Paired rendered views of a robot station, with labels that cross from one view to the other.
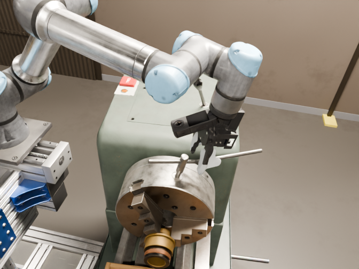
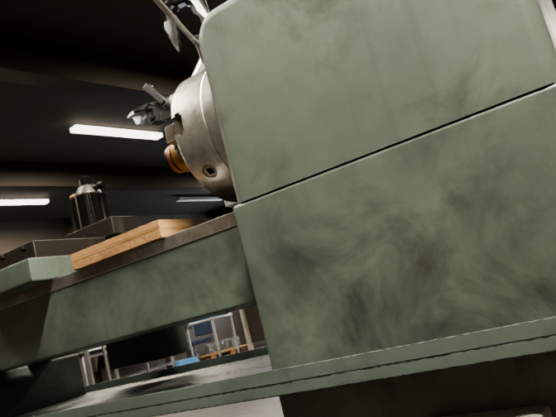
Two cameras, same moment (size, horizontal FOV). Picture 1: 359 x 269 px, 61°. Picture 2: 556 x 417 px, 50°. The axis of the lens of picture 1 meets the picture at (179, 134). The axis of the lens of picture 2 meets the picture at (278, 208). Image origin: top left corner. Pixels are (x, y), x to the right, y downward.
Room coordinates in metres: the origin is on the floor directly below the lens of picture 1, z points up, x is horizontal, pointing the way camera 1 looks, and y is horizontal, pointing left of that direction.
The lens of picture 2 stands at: (1.29, -1.14, 0.66)
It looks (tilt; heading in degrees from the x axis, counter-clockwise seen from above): 9 degrees up; 118
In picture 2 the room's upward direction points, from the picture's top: 14 degrees counter-clockwise
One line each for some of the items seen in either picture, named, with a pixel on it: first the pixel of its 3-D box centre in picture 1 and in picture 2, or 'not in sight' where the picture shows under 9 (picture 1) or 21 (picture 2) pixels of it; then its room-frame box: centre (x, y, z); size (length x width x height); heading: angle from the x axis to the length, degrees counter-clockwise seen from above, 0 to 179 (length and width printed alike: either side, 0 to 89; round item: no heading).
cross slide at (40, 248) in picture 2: not in sight; (81, 253); (0.00, 0.08, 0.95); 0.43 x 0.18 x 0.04; 86
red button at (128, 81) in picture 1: (128, 82); not in sight; (1.08, 0.22, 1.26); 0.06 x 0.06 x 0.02; 86
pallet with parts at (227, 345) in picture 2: not in sight; (219, 350); (-5.85, 8.63, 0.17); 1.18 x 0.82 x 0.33; 80
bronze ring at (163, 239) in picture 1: (158, 247); (188, 153); (0.47, 0.04, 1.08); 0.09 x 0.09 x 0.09; 86
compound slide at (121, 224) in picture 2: not in sight; (102, 233); (0.03, 0.14, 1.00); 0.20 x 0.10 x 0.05; 176
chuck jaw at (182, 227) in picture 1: (192, 228); (184, 136); (0.54, -0.06, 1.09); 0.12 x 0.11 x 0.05; 86
